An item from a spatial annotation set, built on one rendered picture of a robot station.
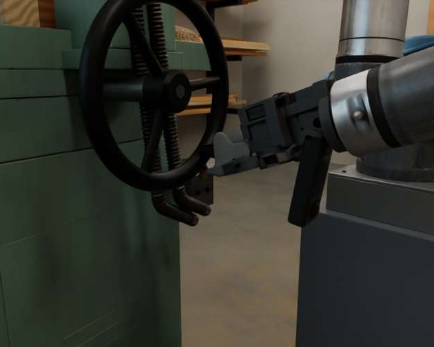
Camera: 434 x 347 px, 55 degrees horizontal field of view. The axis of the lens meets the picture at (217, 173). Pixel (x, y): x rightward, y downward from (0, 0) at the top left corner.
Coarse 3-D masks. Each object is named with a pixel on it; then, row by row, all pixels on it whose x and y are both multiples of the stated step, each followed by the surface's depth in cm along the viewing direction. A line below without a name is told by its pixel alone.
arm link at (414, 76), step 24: (432, 48) 41; (384, 72) 42; (408, 72) 40; (432, 72) 39; (384, 96) 41; (408, 96) 40; (432, 96) 39; (384, 120) 42; (408, 120) 41; (432, 120) 40; (408, 144) 44
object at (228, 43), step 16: (208, 0) 393; (224, 0) 393; (240, 0) 384; (256, 0) 411; (224, 48) 368; (240, 48) 377; (256, 48) 389; (192, 96) 374; (208, 96) 374; (192, 112) 353; (208, 112) 366
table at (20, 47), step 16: (0, 32) 57; (16, 32) 59; (32, 32) 61; (48, 32) 63; (64, 32) 65; (0, 48) 57; (16, 48) 59; (32, 48) 61; (48, 48) 63; (64, 48) 65; (112, 48) 61; (176, 48) 85; (192, 48) 89; (0, 64) 58; (16, 64) 59; (32, 64) 61; (48, 64) 63; (64, 64) 65; (112, 64) 61; (128, 64) 64; (176, 64) 72; (192, 64) 90; (208, 64) 94
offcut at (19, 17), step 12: (0, 0) 60; (12, 0) 59; (24, 0) 60; (36, 0) 61; (0, 12) 61; (12, 12) 59; (24, 12) 60; (36, 12) 61; (12, 24) 59; (24, 24) 60; (36, 24) 61
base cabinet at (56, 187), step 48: (0, 192) 60; (48, 192) 66; (96, 192) 74; (144, 192) 84; (0, 240) 61; (48, 240) 67; (96, 240) 75; (144, 240) 85; (0, 288) 62; (48, 288) 68; (96, 288) 77; (144, 288) 87; (0, 336) 63; (48, 336) 70; (96, 336) 78; (144, 336) 89
